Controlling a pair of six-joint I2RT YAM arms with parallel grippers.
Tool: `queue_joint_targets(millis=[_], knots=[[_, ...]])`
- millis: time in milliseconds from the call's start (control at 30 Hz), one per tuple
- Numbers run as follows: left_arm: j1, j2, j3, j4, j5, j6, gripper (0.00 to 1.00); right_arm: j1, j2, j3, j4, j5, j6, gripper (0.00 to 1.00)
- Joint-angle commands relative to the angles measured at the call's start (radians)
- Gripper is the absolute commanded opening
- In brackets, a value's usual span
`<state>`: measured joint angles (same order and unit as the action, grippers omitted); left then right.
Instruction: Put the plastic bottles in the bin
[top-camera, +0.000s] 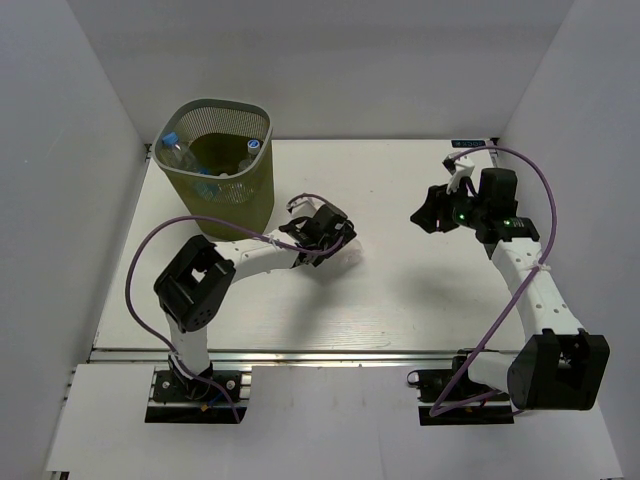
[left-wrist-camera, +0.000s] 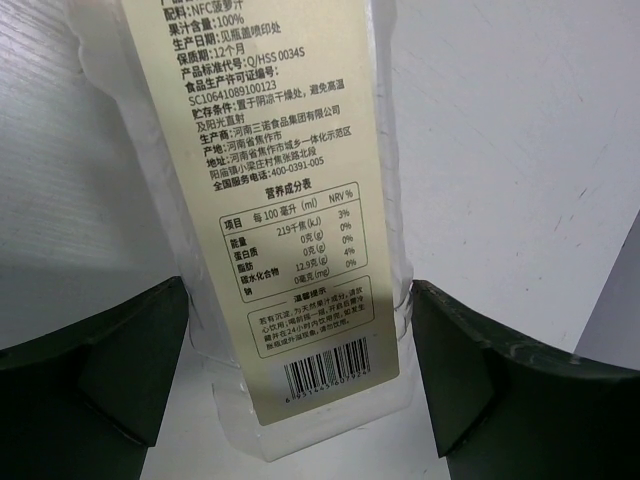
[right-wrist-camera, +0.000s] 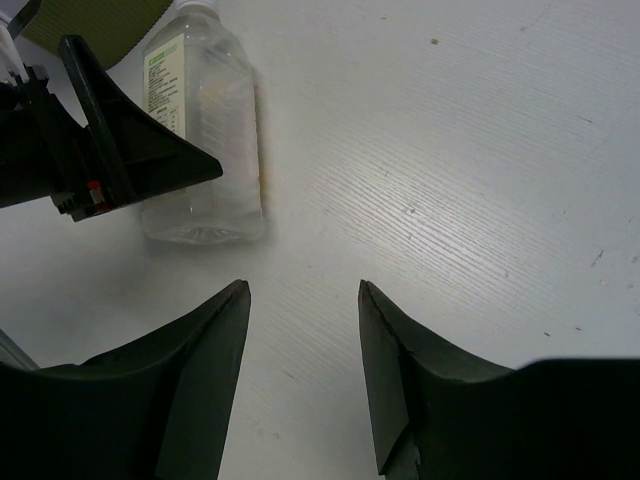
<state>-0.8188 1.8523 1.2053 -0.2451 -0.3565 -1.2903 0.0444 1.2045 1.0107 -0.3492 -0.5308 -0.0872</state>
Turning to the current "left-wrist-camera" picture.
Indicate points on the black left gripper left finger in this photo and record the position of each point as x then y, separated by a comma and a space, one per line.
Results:
87, 401

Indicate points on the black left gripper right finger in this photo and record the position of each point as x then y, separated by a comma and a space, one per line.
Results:
506, 406

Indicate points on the cream label juice bottle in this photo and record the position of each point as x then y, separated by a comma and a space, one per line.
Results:
266, 134

